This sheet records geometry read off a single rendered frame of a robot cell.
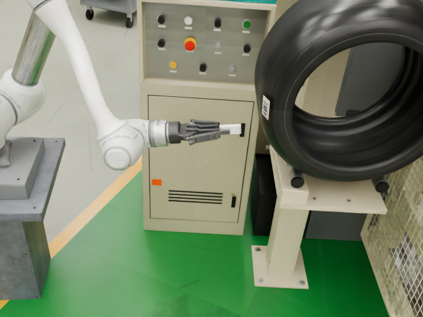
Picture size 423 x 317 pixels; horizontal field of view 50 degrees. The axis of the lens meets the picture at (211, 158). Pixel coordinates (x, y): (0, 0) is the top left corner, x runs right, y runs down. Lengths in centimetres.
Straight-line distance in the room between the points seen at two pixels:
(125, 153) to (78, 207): 148
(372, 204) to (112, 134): 91
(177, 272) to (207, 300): 22
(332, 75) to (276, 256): 97
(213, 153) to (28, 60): 93
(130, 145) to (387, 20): 76
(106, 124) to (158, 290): 115
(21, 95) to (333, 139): 119
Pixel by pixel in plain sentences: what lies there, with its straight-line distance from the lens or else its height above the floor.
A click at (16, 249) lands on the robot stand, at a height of 33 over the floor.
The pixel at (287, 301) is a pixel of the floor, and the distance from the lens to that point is 233.
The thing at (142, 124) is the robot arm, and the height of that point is 103.
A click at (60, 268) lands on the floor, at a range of 245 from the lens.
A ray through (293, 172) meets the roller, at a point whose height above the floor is 92.
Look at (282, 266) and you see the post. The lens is 236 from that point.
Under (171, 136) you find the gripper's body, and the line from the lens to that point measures 148.
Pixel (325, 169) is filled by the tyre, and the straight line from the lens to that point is 147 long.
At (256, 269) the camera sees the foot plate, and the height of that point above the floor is 1.
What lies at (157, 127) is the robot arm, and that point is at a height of 103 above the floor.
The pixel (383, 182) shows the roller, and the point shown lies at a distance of 159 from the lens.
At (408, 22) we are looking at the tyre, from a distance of 131.
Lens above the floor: 181
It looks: 36 degrees down
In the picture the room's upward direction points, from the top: 5 degrees clockwise
